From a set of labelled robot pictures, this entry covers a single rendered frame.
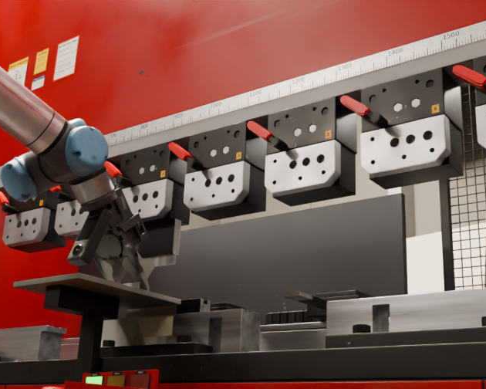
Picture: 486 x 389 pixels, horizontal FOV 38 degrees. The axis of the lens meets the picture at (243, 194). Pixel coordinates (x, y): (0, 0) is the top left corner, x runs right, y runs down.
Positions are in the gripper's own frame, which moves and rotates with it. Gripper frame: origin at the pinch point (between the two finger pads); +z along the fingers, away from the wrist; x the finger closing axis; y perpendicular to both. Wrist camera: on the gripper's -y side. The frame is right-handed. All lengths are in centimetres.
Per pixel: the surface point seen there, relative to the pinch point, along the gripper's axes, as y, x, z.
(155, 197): 16.9, -0.1, -13.3
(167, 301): 0.6, -7.5, 2.8
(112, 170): 17.7, 9.2, -21.1
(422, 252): 226, 38, 104
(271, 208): 288, 159, 87
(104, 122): 30.8, 18.3, -30.1
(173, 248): 11.9, -3.8, -3.3
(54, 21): 54, 44, -58
